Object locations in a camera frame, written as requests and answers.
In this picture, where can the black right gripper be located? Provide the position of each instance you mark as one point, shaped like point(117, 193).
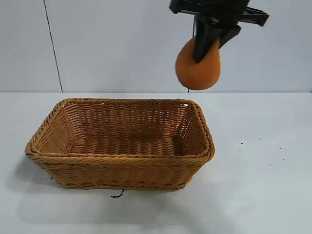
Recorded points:
point(219, 8)

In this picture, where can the brown woven wicker basket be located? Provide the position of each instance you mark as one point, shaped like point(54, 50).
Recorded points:
point(117, 170)

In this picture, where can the small black thread scrap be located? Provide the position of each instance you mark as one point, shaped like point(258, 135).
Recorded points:
point(119, 195)

